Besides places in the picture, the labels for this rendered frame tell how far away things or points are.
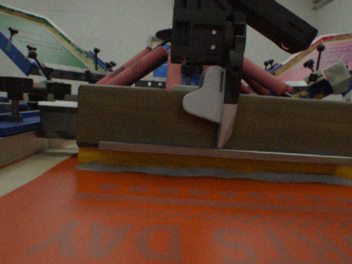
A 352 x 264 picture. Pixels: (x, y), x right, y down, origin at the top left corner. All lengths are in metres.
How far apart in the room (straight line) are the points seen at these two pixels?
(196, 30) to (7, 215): 0.25
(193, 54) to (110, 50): 4.39
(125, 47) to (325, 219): 4.50
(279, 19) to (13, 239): 0.33
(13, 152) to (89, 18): 4.51
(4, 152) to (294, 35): 0.35
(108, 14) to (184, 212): 4.64
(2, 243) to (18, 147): 0.22
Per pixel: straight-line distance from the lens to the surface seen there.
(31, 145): 0.45
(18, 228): 0.23
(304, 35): 0.38
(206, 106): 0.34
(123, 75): 1.08
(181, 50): 0.34
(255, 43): 4.82
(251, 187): 0.34
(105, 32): 4.78
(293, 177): 0.40
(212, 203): 0.27
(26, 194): 0.29
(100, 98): 0.36
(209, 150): 0.35
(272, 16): 0.37
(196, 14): 0.35
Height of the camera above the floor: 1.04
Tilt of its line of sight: 7 degrees down
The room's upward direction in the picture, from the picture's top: 4 degrees clockwise
